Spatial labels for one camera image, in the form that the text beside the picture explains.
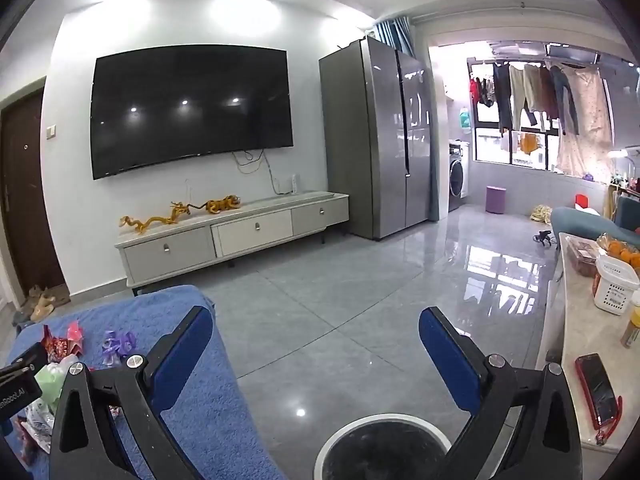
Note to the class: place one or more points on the dark brown door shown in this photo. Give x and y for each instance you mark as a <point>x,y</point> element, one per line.
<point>25,185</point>

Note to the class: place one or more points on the blue fleece blanket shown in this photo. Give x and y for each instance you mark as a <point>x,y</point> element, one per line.
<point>240,410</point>

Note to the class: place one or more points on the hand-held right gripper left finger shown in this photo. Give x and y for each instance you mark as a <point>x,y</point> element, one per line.
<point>182,355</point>

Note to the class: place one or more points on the white perforated basket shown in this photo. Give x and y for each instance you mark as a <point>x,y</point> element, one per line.
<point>615,285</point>

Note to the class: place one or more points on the yellow cloth heap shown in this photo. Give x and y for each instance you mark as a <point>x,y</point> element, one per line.
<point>541,213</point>

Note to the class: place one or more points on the orange juice bottle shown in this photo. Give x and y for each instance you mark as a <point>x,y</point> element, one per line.
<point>631,325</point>

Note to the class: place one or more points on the white plastic bag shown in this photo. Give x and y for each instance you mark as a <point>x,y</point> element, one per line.
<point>40,425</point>

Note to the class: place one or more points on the grey double-door fridge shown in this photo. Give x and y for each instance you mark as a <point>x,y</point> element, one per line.
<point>370,135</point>

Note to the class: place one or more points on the red phone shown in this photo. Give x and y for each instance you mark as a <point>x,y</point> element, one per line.
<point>595,390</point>

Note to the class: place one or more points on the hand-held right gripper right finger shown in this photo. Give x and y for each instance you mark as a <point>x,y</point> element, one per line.
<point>447,360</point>

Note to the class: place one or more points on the clear food container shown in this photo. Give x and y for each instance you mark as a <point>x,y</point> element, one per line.
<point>584,257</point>

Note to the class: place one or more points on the white router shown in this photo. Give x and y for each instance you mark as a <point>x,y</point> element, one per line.
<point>295,184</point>

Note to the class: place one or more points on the orange hanging garment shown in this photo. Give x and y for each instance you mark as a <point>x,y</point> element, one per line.
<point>528,143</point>

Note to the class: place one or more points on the teal sofa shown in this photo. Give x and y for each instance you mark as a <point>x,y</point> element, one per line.
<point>575,220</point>

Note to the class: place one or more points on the bag of oranges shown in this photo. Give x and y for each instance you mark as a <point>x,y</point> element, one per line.
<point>620,250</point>

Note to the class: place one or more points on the black wall television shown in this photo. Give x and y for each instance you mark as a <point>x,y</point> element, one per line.
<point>190,110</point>

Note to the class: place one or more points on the white wall switch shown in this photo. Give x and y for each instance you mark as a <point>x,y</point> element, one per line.
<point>50,131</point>

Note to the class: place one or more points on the purple wrapper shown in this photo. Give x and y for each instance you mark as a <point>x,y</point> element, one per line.
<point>119,347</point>

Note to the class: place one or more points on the row of hanging clothes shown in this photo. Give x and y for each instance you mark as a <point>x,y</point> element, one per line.
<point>530,90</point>

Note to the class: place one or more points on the blue curtain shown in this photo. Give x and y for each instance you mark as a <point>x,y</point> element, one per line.
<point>397,35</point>

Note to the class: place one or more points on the grey washing machine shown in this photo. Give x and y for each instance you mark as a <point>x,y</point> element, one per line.
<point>457,175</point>

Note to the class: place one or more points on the beige slipper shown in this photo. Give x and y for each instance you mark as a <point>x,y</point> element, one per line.
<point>42,309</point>
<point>55,294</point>

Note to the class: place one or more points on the marble coffee table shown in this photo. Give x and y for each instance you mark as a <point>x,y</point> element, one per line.
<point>580,320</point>

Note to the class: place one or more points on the golden dragon figurine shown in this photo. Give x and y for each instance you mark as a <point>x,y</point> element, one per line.
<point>160,220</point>

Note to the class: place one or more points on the black toy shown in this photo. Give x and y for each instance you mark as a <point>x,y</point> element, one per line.
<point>544,237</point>

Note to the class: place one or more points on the small red object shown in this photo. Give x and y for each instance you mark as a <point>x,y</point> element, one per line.
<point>582,200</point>

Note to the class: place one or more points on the golden tiger figurine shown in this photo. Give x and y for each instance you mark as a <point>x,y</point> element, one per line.
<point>222,204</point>

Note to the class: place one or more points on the purple stool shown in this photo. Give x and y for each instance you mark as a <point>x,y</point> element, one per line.
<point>496,200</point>

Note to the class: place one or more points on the floral hanging cloth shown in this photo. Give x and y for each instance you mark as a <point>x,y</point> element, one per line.
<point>587,125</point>

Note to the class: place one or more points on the red wrapper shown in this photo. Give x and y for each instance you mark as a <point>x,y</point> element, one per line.
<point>60,345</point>

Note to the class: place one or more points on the white television cabinet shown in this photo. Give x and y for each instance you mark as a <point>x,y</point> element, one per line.
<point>250,227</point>

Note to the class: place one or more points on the black framed window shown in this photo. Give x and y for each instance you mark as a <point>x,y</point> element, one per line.
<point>492,145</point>

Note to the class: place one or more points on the green wrapper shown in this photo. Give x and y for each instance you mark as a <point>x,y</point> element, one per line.
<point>52,380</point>

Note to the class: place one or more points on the round white-rimmed trash bin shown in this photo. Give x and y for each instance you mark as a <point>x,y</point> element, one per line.
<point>380,452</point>

